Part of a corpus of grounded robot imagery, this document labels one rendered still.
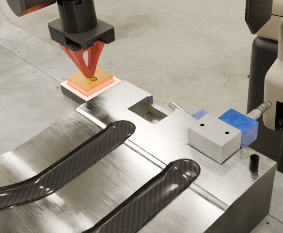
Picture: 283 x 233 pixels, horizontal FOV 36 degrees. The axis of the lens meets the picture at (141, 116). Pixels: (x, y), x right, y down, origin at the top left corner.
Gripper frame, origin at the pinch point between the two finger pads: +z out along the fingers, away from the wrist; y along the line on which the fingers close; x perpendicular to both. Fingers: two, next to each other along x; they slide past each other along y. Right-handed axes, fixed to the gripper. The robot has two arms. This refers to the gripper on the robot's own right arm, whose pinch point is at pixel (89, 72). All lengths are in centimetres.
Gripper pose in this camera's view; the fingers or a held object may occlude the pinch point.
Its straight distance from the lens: 77.3
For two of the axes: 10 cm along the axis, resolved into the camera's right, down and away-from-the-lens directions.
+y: 6.8, 4.1, -6.1
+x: 7.3, -4.8, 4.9
